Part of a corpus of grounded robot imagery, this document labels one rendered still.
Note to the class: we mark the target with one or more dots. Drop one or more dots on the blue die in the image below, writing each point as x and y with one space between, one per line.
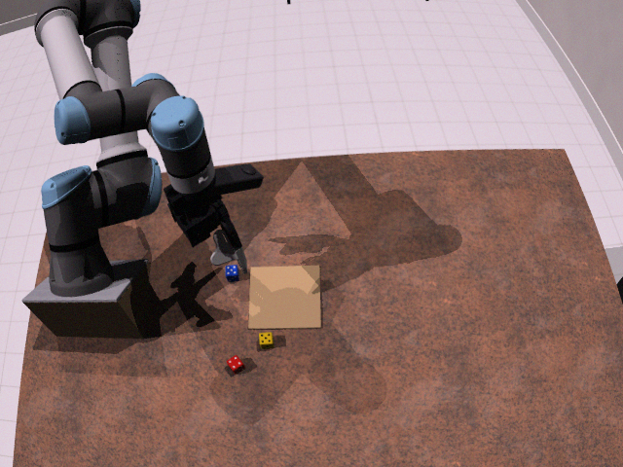
232 273

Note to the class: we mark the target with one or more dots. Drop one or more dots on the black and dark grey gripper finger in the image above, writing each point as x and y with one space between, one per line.
228 245

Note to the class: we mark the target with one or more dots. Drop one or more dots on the yellow die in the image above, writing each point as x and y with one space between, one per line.
266 340

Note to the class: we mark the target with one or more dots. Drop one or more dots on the red die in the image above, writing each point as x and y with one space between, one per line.
235 364

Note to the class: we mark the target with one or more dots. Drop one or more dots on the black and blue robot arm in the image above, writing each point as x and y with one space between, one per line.
127 185

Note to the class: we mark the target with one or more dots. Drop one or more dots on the beige flat mat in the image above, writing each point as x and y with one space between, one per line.
284 297

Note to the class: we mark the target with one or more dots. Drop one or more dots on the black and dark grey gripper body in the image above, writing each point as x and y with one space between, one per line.
201 215

